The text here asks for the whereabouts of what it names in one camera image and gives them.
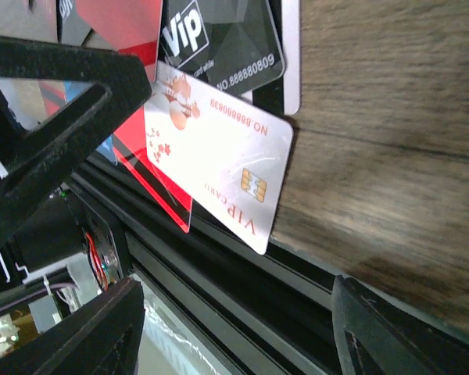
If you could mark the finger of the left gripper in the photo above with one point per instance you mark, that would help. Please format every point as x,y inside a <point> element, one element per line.
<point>34,162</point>

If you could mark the white striped card lower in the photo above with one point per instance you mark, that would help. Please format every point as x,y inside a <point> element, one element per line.
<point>283,96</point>

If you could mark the black aluminium frame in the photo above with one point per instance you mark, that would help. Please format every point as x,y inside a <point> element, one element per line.
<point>264,314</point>

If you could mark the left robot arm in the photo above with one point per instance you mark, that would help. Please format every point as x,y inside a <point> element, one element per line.
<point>37,228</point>

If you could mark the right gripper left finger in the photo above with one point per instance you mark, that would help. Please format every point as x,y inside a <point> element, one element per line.
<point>102,337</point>

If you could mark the black VIP card pile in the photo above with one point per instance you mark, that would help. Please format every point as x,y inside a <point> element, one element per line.
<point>230,44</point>

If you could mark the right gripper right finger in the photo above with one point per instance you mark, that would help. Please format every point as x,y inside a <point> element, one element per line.
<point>372,336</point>

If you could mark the dark red striped card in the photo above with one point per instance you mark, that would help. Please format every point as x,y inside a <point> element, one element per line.
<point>130,147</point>

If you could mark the red card in pile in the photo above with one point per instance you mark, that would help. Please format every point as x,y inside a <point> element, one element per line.
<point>129,26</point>

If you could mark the white card bottom centre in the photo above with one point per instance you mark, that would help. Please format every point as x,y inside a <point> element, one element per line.
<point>228,155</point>

